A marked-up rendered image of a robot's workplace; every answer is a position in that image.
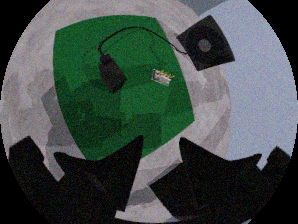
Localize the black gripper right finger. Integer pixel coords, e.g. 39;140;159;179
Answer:
178;137;262;210

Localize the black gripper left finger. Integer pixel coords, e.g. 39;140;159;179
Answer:
53;135;144;212

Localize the green circuit board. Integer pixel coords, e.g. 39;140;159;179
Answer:
52;15;194;161

